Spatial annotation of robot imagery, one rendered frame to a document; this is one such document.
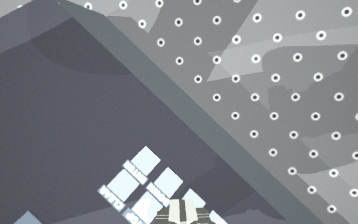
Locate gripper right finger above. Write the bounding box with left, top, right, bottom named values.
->
left=182, top=199, right=216, bottom=224

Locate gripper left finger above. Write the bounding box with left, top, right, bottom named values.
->
left=154, top=199, right=183, bottom=224

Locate white thermal cycler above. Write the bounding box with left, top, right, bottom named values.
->
left=0, top=0, right=324, bottom=224

